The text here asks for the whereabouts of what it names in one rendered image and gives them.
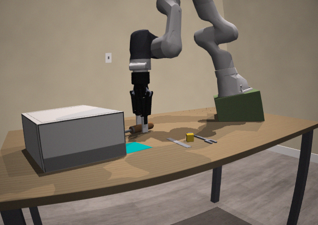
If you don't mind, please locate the small yellow cube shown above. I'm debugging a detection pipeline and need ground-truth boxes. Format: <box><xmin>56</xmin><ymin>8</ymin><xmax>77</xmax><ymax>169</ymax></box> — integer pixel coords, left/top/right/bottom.
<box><xmin>186</xmin><ymin>133</ymin><xmax>194</xmax><ymax>142</ymax></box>

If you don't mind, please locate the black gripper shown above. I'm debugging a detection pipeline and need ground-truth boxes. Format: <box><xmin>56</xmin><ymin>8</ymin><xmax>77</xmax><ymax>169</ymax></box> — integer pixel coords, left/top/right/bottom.
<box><xmin>130</xmin><ymin>72</ymin><xmax>153</xmax><ymax>133</ymax></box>

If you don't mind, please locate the steel hook with wooden handle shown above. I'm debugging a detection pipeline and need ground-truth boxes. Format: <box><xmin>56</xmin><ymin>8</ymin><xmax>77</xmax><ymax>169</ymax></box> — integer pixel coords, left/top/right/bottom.
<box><xmin>125</xmin><ymin>122</ymin><xmax>154</xmax><ymax>134</ymax></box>

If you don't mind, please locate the teal square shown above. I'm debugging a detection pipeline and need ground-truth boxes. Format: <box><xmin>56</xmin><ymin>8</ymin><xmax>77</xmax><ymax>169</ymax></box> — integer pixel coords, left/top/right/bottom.
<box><xmin>126</xmin><ymin>142</ymin><xmax>152</xmax><ymax>154</ymax></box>

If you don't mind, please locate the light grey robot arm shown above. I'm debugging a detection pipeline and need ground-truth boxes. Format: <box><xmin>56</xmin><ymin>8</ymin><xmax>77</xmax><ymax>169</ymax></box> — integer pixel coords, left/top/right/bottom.
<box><xmin>129</xmin><ymin>0</ymin><xmax>253</xmax><ymax>97</ymax></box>

